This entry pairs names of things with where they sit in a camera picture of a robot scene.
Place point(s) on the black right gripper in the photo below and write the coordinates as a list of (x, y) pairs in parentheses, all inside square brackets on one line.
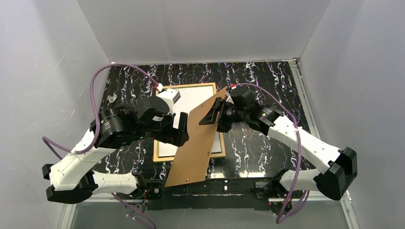
[(219, 113)]

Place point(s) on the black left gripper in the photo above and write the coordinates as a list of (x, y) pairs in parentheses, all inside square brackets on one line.
[(172, 135)]

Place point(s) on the landscape photo print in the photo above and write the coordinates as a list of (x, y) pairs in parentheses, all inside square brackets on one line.
[(193, 101)]

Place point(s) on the brown backing board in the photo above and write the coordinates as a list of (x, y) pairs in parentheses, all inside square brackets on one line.
[(191, 160)]

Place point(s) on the green picture frame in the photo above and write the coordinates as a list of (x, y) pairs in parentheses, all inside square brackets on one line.
[(221, 148)]

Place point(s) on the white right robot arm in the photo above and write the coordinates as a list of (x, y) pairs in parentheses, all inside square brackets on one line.
[(335, 169)]

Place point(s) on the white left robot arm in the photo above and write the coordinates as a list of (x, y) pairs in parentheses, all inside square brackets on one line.
[(73, 180)]

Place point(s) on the small silver clip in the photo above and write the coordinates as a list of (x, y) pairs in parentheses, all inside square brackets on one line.
[(112, 98)]

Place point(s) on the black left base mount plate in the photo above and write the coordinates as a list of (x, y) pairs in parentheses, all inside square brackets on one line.
[(151, 191)]

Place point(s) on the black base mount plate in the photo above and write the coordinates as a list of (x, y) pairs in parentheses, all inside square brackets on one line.
[(266, 189), (151, 191)]

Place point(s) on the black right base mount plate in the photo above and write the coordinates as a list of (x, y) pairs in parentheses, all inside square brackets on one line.
[(266, 189)]

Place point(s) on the aluminium rail frame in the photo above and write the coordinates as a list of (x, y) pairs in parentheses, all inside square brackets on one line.
[(212, 204)]

